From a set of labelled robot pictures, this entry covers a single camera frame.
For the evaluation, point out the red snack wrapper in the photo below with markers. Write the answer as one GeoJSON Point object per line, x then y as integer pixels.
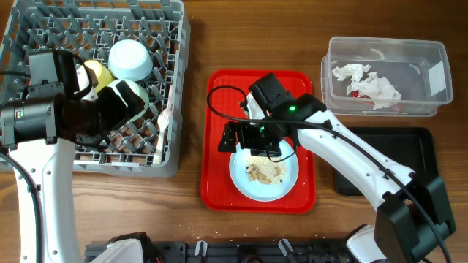
{"type": "Point", "coordinates": [356, 94]}

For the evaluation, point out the red plastic tray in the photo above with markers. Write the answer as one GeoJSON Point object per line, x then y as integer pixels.
{"type": "Point", "coordinates": [217, 189]}

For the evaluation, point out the white plastic spoon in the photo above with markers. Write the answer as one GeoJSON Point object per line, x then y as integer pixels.
{"type": "Point", "coordinates": [157, 158]}

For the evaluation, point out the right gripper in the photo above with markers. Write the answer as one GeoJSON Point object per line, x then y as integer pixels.
{"type": "Point", "coordinates": [229, 134]}

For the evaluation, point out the food scraps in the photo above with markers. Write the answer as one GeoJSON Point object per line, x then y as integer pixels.
{"type": "Point", "coordinates": [265, 171]}

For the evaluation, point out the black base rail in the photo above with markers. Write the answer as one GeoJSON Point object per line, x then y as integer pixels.
{"type": "Point", "coordinates": [312, 251]}

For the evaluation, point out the grey dishwasher rack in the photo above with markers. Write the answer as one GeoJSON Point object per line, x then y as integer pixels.
{"type": "Point", "coordinates": [90, 29]}

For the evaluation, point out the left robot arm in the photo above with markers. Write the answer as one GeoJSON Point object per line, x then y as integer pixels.
{"type": "Point", "coordinates": [44, 180]}

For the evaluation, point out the clear plastic bin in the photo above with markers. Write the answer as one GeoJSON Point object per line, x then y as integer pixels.
{"type": "Point", "coordinates": [418, 69]}

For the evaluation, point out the black tray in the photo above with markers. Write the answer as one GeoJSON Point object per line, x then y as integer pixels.
{"type": "Point", "coordinates": [411, 146]}

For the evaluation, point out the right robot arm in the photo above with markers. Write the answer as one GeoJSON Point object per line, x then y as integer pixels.
{"type": "Point", "coordinates": [414, 215]}

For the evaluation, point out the white napkin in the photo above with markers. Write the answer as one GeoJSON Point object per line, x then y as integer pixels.
{"type": "Point", "coordinates": [369, 84]}

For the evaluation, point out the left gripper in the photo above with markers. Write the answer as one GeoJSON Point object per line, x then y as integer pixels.
{"type": "Point", "coordinates": [120, 113]}

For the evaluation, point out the light blue bowl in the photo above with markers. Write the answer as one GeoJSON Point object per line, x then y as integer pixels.
{"type": "Point", "coordinates": [129, 59]}

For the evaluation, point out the green bowl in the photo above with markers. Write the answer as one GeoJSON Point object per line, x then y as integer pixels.
{"type": "Point", "coordinates": [138, 90]}

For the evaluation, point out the yellow plastic cup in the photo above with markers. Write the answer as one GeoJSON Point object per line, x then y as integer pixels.
{"type": "Point", "coordinates": [102, 76]}

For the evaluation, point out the light blue plate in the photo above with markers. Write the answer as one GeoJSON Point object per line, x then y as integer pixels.
{"type": "Point", "coordinates": [257, 191]}

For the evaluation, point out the white plastic fork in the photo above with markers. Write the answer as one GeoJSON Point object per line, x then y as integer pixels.
{"type": "Point", "coordinates": [164, 116]}

